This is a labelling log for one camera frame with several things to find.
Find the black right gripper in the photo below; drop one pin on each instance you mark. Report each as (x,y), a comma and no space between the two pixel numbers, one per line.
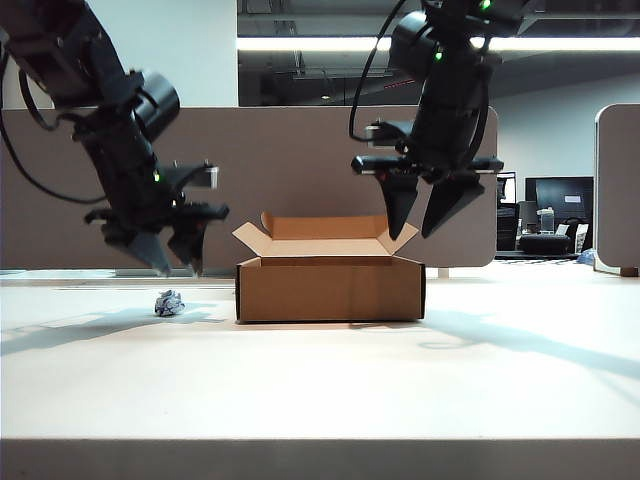
(450,167)

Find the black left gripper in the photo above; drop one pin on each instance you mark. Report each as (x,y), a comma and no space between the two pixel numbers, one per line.
(155,220)

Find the printed paper ball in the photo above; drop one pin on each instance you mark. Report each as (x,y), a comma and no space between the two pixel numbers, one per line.
(169,304)

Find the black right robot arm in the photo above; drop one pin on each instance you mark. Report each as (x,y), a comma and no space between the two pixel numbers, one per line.
(450,100)

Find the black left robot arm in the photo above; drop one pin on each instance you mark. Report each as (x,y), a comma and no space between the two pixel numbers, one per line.
(110,135)

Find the open brown cardboard box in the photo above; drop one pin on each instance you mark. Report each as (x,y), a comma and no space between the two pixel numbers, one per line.
(330,295)

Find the partition support foot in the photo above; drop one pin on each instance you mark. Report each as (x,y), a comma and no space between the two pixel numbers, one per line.
(628,271)
(444,273)

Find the small black monitor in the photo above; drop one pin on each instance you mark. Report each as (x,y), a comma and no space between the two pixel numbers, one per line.
(506,187)

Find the black office chair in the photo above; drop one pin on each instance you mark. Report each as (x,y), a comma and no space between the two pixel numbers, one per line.
(507,227)

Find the black round seat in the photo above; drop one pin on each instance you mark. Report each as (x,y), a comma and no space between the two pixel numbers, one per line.
(545,244)

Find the large black monitor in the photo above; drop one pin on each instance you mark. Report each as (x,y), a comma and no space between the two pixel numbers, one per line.
(560,200)

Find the dark glass window pane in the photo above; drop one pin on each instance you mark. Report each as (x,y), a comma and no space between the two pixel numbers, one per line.
(310,85)

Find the small blue object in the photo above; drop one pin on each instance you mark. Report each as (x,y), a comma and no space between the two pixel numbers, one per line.
(586,256)

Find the long white ceiling light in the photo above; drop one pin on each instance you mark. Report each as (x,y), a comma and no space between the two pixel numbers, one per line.
(310,44)

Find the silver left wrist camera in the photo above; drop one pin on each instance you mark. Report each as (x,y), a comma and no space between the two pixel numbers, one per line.
(200,176)

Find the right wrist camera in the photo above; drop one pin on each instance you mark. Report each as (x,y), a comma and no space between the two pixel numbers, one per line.
(387,132)

